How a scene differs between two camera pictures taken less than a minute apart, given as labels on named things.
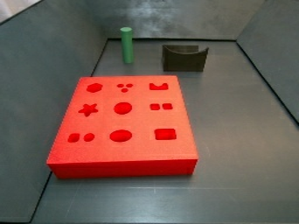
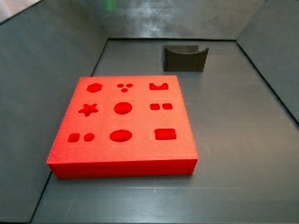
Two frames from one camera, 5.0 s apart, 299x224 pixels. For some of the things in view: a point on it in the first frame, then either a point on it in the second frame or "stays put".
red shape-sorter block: [126, 129] stays put
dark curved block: [183, 58] stays put
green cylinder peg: [127, 45] → [111, 4]
